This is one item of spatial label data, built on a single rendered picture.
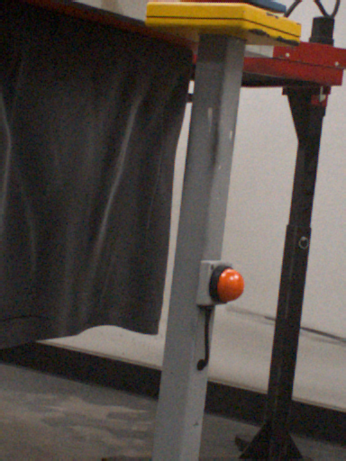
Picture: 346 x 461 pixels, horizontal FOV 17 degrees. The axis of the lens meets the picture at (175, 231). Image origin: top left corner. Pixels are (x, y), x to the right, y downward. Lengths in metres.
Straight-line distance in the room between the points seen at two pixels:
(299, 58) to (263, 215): 1.00
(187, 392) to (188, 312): 0.09
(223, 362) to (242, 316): 0.16
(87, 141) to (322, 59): 1.37
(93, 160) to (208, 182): 0.33
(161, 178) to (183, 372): 0.47
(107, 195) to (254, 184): 2.15
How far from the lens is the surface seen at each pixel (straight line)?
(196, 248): 1.33
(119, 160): 1.66
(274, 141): 3.75
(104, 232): 1.67
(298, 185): 3.12
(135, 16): 1.51
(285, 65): 2.84
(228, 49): 1.33
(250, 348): 3.78
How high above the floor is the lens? 0.77
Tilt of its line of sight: 3 degrees down
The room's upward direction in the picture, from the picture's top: 6 degrees clockwise
